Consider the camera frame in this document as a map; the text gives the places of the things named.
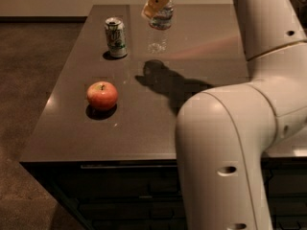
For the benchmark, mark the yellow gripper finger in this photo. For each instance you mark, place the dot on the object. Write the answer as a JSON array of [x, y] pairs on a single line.
[[153, 7]]

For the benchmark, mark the clear plastic water bottle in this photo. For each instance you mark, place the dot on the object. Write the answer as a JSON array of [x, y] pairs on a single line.
[[158, 29]]

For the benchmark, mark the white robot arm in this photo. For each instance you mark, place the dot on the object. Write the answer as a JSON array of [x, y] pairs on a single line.
[[222, 132]]

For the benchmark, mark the green 7up soda can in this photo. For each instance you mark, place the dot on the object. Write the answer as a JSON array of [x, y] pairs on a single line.
[[116, 37]]

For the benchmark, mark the red apple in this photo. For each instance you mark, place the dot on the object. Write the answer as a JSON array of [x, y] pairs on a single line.
[[102, 95]]

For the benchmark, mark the dark cabinet right drawer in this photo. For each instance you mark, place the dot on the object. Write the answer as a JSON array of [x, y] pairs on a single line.
[[285, 182]]

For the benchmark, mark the dark cabinet bottom drawer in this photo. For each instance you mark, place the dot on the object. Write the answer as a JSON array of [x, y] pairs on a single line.
[[141, 224]]

